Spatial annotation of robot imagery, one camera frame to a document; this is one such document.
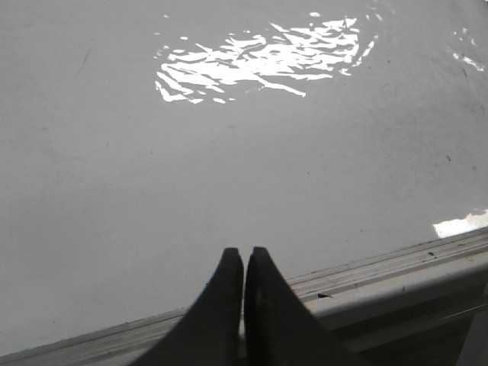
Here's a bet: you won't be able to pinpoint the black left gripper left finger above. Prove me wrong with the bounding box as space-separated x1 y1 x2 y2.
132 248 243 365

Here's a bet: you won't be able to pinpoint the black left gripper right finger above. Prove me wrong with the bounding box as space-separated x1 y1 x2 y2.
244 247 367 365

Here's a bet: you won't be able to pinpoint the white whiteboard with aluminium frame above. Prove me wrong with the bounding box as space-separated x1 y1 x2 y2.
1 1 487 355

